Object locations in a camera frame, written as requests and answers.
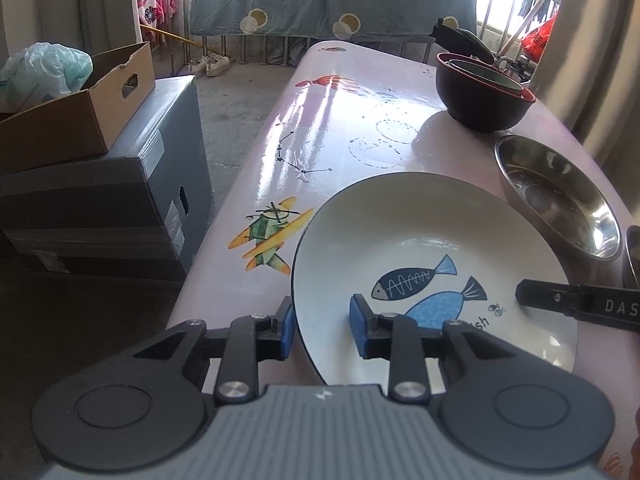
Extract white fish print plate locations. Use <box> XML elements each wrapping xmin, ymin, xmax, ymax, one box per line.
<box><xmin>292</xmin><ymin>172</ymin><xmax>577</xmax><ymax>385</ymax></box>

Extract grey storage box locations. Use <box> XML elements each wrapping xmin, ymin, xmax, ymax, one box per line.
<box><xmin>1</xmin><ymin>76</ymin><xmax>213</xmax><ymax>282</ymax></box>

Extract yellow broom stick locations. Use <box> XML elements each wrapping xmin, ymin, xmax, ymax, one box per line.
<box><xmin>139</xmin><ymin>23</ymin><xmax>205</xmax><ymax>49</ymax></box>

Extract large steel plate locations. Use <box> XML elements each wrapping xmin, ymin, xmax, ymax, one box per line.
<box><xmin>494</xmin><ymin>134</ymin><xmax>622</xmax><ymax>262</ymax></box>

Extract person's right hand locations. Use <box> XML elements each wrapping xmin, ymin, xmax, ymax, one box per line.
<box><xmin>628</xmin><ymin>408</ymin><xmax>640</xmax><ymax>480</ymax></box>

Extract small steel plate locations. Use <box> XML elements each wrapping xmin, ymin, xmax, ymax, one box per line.
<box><xmin>623</xmin><ymin>224</ymin><xmax>640</xmax><ymax>289</ymax></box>

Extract brown cardboard box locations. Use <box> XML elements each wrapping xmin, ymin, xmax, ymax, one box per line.
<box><xmin>1</xmin><ymin>42</ymin><xmax>155</xmax><ymax>176</ymax></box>

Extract white sneakers pair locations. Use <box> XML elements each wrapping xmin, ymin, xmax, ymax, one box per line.
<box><xmin>189</xmin><ymin>53</ymin><xmax>231</xmax><ymax>78</ymax></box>

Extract grey-green ceramic bowl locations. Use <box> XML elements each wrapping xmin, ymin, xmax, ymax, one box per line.
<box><xmin>447</xmin><ymin>58</ymin><xmax>526</xmax><ymax>92</ymax></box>

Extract black red lacquer bowl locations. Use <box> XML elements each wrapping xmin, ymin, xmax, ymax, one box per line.
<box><xmin>436</xmin><ymin>52</ymin><xmax>536</xmax><ymax>133</ymax></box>

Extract black bicycle saddle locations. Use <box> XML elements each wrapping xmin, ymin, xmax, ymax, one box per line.
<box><xmin>430</xmin><ymin>18</ymin><xmax>496</xmax><ymax>65</ymax></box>

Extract teal plastic bag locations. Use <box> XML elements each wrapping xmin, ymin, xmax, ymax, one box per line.
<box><xmin>1</xmin><ymin>42</ymin><xmax>93</xmax><ymax>114</ymax></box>

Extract red plastic bag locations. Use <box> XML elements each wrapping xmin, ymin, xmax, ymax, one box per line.
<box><xmin>521</xmin><ymin>14</ymin><xmax>556</xmax><ymax>63</ymax></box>

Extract beige curtain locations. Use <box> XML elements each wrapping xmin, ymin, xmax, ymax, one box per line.
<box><xmin>532</xmin><ymin>0</ymin><xmax>639</xmax><ymax>188</ymax></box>

